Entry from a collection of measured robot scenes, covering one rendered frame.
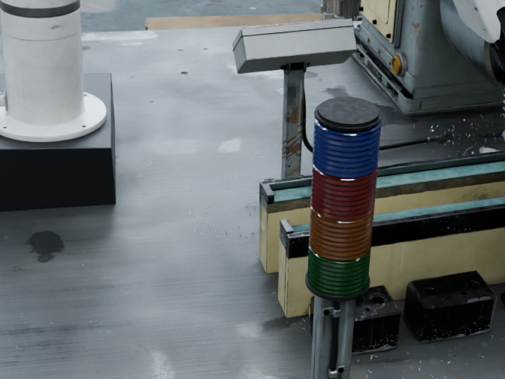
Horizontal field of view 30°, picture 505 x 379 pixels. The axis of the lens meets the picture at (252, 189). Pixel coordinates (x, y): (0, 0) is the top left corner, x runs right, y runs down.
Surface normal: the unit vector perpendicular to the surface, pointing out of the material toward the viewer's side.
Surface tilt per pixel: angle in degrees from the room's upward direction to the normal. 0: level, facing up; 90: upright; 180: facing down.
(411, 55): 90
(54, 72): 89
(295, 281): 90
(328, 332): 90
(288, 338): 0
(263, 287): 0
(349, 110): 0
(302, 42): 51
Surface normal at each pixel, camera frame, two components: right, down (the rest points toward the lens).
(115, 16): 0.00, -0.86
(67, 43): 0.77, 0.34
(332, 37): 0.20, -0.15
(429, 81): 0.25, 0.50
